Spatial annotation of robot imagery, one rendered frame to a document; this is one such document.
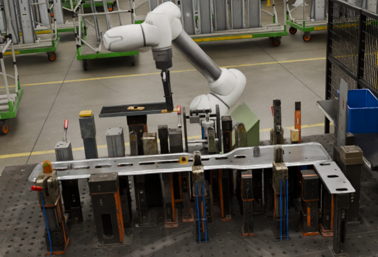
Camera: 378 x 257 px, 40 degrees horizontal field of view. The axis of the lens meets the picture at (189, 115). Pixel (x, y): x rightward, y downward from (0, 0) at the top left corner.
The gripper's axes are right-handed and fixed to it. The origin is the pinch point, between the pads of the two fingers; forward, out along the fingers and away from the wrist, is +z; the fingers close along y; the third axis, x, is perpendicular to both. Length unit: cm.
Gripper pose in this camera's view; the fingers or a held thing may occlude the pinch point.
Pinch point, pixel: (169, 102)
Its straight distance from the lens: 236.2
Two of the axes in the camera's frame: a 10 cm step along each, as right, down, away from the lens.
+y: -0.3, 3.4, -9.4
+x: 9.9, -1.0, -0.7
